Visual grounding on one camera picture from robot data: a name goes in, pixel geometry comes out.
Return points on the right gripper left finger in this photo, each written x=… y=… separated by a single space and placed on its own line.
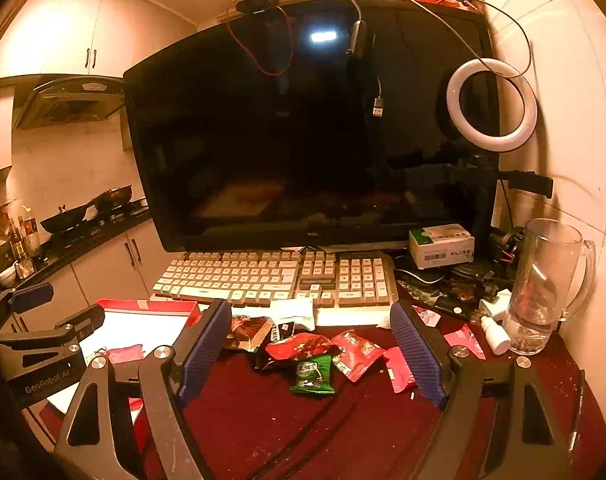
x=97 y=437

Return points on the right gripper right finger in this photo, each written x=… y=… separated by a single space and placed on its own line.
x=526 y=441

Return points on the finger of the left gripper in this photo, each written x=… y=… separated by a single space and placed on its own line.
x=16 y=301
x=70 y=330

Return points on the brown chocolate snack packet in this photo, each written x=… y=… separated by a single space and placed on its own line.
x=247 y=334

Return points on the large red snack packet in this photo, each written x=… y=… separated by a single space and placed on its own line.
x=299 y=347

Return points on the green snack packet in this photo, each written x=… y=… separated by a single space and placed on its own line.
x=313 y=376

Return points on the red candy packet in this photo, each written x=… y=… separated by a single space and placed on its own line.
x=355 y=354

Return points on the red tray white bottom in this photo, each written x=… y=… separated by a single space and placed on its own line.
x=141 y=324

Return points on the oil bottle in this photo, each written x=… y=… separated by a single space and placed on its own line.
x=29 y=228

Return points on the black pen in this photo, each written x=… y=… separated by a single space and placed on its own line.
x=578 y=410

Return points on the small white dropper bottle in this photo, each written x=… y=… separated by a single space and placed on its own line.
x=497 y=338

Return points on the pink wrapper near mug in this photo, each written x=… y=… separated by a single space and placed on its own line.
x=466 y=338

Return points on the black wok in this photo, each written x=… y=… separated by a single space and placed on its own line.
x=65 y=220

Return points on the white pink snack packet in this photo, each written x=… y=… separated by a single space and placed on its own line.
x=428 y=317

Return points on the white mechanical keyboard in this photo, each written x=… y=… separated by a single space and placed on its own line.
x=246 y=279

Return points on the black frying pan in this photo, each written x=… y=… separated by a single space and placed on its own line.
x=113 y=198

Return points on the white pillow packet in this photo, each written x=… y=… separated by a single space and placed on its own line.
x=299 y=311

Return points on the glass beer mug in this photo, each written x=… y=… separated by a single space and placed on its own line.
x=556 y=271

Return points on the white green cardboard box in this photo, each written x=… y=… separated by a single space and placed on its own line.
x=438 y=246

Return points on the range hood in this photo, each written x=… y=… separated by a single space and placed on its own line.
x=70 y=99

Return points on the black computer monitor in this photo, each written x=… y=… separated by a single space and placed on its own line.
x=353 y=144

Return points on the white ring light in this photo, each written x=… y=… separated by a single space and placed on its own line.
x=490 y=141

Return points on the webcam with red cable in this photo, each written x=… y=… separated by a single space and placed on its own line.
x=262 y=30

